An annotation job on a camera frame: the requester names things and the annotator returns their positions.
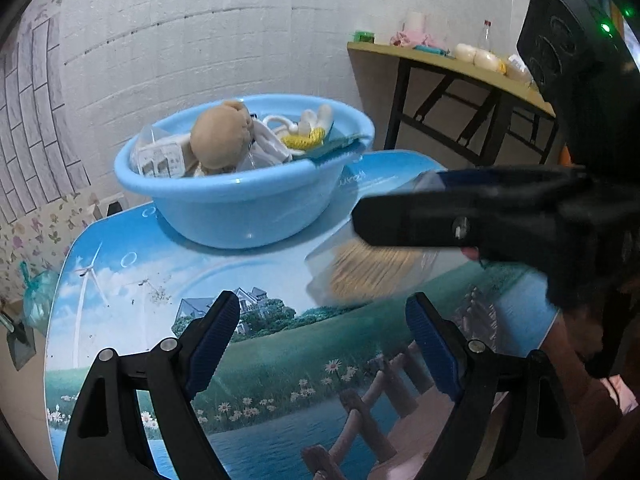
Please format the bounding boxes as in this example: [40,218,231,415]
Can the white cord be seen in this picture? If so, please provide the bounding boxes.
[261,114,301,136]

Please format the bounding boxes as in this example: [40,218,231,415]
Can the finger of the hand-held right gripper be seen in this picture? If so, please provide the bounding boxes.
[352,180,586,252]
[417,166,586,191]

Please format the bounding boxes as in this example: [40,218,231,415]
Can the clear box of wooden sticks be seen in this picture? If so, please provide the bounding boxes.
[305,170,451,306]

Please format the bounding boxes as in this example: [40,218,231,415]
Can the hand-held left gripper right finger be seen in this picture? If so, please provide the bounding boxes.
[405,292,586,480]

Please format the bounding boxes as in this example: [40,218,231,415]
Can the teal snack packet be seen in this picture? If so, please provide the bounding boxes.
[292,132,368,161]

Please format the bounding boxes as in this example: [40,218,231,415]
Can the pink cloth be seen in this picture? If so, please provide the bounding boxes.
[389,30,446,50]

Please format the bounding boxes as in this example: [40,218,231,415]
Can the teal plastic bag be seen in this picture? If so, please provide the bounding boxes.
[19,260,61,333]

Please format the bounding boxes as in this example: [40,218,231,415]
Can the person's right forearm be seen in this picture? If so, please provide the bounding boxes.
[542,307,636,456]

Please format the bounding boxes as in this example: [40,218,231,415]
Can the blue plastic basin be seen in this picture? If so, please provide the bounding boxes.
[114,93,376,250]

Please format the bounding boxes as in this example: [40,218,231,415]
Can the yellow side table black frame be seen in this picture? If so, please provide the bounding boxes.
[347,42,561,166]

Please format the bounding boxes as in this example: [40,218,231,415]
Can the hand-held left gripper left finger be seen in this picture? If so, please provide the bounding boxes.
[59,290,242,480]

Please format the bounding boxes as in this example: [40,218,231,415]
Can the clear bag of pale food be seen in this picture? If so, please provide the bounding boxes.
[504,54,535,86]

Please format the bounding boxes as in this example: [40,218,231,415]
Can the clear container with brown strap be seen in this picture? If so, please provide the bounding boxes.
[131,137,183,178]

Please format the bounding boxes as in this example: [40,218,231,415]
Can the grey metal dustpan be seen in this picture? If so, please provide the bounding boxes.
[0,310,36,371]

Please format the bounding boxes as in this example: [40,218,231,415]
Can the pink blanket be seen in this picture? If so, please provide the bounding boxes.
[607,375,638,413]

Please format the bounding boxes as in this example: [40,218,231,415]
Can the white rabbit plush yellow dress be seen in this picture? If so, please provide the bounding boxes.
[247,103,335,166]

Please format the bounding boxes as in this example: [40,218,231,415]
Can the brown bear plush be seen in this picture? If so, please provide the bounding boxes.
[182,100,256,176]

